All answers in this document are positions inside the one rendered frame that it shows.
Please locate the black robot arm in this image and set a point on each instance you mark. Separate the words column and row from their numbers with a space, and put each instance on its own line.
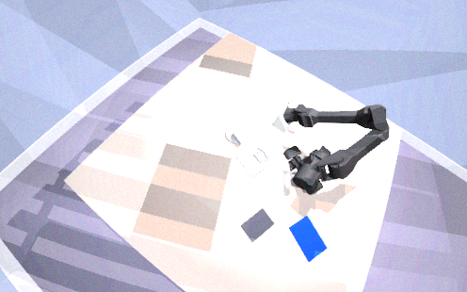
column 342, row 162

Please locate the blue rectangular block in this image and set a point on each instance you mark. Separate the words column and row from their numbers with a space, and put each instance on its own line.
column 308, row 238

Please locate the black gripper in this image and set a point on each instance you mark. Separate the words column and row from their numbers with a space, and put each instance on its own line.
column 296, row 163

